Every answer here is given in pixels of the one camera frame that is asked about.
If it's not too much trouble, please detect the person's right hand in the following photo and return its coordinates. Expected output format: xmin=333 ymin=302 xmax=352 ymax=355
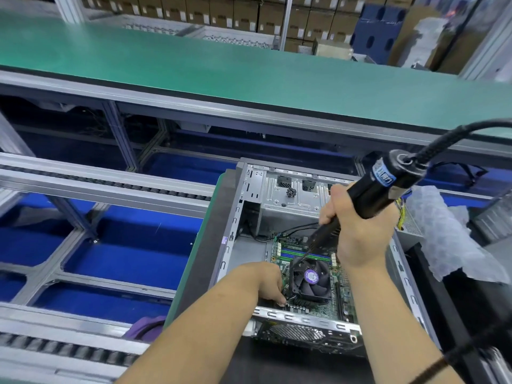
xmin=318 ymin=183 xmax=402 ymax=271

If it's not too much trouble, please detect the person's left hand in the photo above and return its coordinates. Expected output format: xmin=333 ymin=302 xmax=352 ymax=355
xmin=226 ymin=261 xmax=290 ymax=309

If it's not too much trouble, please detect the green motherboard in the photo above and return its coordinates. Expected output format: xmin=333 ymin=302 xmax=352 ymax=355
xmin=268 ymin=229 xmax=358 ymax=318

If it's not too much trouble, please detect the grey power supply unit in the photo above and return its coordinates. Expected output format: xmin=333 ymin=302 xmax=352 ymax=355
xmin=392 ymin=194 xmax=425 ymax=254

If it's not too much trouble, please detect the green RAM stick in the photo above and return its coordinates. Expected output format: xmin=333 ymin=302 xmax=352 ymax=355
xmin=276 ymin=244 xmax=334 ymax=258

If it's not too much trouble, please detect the metal heatsink cooler fan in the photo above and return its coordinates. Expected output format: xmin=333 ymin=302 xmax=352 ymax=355
xmin=286 ymin=255 xmax=335 ymax=306

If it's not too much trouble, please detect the black electric screwdriver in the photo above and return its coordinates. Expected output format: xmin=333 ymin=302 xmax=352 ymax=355
xmin=306 ymin=149 xmax=427 ymax=254

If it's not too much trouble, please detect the black and silver computer case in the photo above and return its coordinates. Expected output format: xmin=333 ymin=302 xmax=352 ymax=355
xmin=206 ymin=158 xmax=443 ymax=358

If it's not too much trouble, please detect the person's left forearm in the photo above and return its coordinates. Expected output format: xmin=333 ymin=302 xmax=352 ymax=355
xmin=116 ymin=281 xmax=262 ymax=384

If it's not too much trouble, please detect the person's right forearm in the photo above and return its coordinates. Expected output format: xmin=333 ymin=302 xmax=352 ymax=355
xmin=342 ymin=257 xmax=467 ymax=384

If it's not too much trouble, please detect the white bubble wrap bag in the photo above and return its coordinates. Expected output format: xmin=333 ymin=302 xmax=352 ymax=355
xmin=404 ymin=185 xmax=512 ymax=285

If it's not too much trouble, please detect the small purple object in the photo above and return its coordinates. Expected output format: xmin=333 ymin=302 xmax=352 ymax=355
xmin=120 ymin=315 xmax=169 ymax=343

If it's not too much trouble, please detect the green conveyor belt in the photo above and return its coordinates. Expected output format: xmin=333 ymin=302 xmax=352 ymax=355
xmin=0 ymin=10 xmax=512 ymax=141

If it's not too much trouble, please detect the stack of cardboard boxes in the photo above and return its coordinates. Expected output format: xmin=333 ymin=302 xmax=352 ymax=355
xmin=80 ymin=0 xmax=365 ymax=54

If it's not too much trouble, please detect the black cable loop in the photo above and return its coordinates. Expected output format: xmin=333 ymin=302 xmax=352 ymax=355
xmin=446 ymin=161 xmax=502 ymax=190

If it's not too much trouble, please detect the aluminium roller conveyor rail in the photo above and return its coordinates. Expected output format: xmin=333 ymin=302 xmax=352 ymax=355
xmin=0 ymin=151 xmax=219 ymax=221

